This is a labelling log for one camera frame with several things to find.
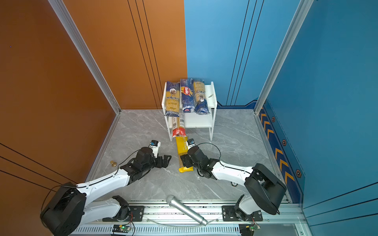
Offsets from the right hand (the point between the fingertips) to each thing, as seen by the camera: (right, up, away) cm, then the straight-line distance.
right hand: (186, 155), depth 86 cm
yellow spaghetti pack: (-4, +3, +10) cm, 11 cm away
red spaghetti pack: (-4, +16, -2) cm, 17 cm away
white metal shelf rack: (+3, +21, +5) cm, 22 cm away
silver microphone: (-5, -22, -12) cm, 25 cm away
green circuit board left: (-31, -32, -15) cm, 47 cm away
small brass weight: (-44, -6, +3) cm, 45 cm away
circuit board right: (+31, -33, -15) cm, 48 cm away
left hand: (-12, +1, +1) cm, 12 cm away
